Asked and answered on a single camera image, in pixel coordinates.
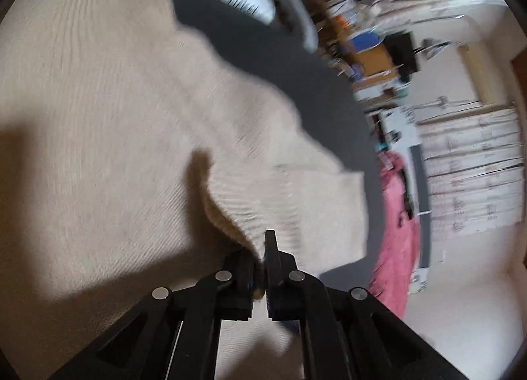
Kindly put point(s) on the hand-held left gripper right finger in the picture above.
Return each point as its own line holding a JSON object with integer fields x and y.
{"x": 274, "y": 273}

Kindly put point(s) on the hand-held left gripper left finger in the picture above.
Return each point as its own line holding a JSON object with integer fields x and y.
{"x": 243, "y": 281}

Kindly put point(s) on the beige knit sweater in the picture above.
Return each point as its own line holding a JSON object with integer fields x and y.
{"x": 103, "y": 116}

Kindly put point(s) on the pink cloth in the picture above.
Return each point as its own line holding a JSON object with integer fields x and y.
{"x": 395, "y": 240}

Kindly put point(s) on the grey board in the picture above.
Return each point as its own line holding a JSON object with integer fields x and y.
{"x": 422, "y": 207}

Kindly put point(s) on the black leather mat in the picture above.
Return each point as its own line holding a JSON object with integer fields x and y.
{"x": 288, "y": 63}

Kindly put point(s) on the cluttered wooden desk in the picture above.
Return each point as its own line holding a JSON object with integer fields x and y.
{"x": 370, "y": 61}

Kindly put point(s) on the blue rounded item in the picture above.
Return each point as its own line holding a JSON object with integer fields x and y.
{"x": 364, "y": 41}

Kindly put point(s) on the black monitor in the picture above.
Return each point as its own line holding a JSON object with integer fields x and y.
{"x": 401, "y": 50}

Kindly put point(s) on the white air conditioner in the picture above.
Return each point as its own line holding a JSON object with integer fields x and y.
{"x": 475, "y": 75}

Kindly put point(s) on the wooden wardrobe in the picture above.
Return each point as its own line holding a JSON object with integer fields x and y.
{"x": 521, "y": 83}

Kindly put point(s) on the grey bed frame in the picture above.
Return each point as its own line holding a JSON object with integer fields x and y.
{"x": 294, "y": 5}

